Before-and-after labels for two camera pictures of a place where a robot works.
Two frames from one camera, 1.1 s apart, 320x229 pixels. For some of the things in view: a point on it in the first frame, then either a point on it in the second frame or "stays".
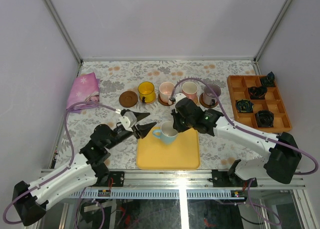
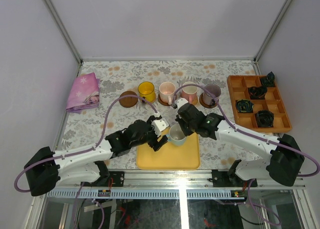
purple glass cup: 209,97 stays
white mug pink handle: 190,89 stays
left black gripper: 136,130 → 153,139
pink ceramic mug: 166,90 stays
